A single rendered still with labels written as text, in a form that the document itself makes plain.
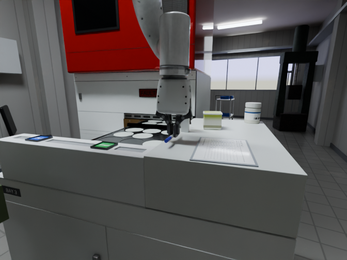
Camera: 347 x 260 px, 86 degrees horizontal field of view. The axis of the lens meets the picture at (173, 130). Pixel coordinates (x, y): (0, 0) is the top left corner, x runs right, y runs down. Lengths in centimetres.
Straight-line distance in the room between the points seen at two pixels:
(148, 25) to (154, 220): 55
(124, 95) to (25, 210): 73
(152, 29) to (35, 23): 286
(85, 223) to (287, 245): 54
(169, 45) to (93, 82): 87
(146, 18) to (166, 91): 21
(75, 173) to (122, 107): 68
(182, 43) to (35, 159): 56
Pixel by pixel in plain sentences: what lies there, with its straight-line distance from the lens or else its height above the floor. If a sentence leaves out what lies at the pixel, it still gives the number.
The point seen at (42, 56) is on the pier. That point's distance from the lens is 334.
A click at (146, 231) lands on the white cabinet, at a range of 59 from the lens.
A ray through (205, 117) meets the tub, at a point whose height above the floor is 102.
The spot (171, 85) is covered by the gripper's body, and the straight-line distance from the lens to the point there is 54.
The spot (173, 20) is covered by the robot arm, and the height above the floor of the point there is 129.
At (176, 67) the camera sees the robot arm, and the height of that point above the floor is 118.
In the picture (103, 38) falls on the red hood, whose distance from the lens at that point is 124.
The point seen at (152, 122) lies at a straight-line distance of 112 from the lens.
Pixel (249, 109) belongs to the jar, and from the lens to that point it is 94.
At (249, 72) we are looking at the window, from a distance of 760.
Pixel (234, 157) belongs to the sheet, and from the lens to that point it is 47.
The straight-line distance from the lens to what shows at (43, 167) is 72.
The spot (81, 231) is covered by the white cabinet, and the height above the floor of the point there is 69.
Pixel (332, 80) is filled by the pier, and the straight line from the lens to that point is 465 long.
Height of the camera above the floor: 113
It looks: 13 degrees down
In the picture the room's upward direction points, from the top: straight up
